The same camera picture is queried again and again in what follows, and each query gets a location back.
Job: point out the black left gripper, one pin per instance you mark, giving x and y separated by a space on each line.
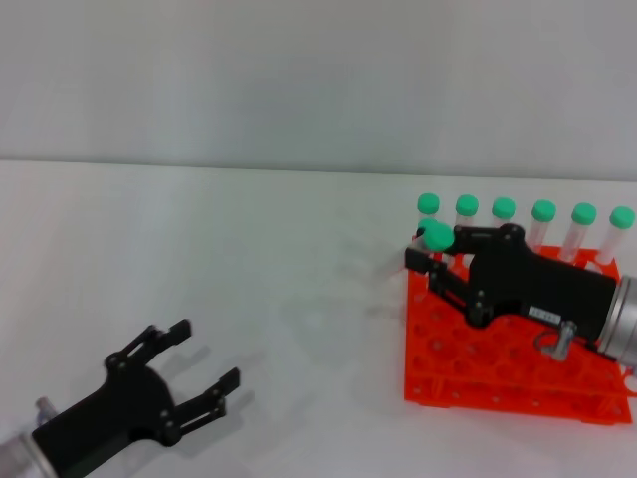
114 413

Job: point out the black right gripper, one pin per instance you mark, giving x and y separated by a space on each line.
542 289

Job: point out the orange test tube rack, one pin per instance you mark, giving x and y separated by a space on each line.
497 363

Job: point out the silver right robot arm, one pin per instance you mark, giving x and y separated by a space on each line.
622 323

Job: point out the silver right wrist connector plug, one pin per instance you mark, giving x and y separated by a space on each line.
562 341

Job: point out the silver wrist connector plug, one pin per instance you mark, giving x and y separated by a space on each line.
562 341
43 406

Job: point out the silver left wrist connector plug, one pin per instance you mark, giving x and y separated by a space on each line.
43 406

